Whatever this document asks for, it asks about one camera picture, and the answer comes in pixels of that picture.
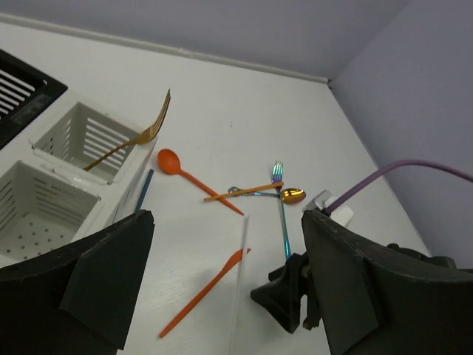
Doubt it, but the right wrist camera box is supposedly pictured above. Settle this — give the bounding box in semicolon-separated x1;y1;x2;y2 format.
302;189;355;226

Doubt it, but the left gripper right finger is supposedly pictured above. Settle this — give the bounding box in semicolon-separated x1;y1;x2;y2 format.
302;210;472;354

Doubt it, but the dark blue chopstick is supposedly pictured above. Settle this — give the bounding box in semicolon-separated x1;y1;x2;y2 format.
135;169;154;212

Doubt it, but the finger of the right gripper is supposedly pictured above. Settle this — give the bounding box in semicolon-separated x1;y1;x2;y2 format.
250;277;307;334

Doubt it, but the iridescent metal fork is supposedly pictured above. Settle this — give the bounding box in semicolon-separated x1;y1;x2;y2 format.
271;160;292;259

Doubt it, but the small silver utensil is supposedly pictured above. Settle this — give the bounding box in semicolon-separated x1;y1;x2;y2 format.
227;186;282;199

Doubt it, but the gold metal fork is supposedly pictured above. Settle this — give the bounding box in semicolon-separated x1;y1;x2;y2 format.
84;89;171;171

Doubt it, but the black utensil caddy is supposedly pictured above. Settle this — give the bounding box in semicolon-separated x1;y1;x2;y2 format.
1;50;68;147

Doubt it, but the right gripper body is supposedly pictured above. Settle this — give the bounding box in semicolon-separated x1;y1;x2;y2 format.
268;253;321;331

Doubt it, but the white utensil caddy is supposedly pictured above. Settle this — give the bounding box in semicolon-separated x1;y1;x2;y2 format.
1;99;154;267

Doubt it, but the gold metal spoon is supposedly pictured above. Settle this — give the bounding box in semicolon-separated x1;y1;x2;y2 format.
281;188;307;205

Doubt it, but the orange plastic knife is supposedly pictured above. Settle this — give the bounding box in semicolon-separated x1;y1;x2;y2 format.
158;248;251;339

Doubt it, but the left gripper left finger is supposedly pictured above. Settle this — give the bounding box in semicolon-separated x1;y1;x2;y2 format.
1;210;154;354

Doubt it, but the orange plastic spoon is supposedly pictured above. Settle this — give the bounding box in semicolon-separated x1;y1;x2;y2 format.
157;148;245;216

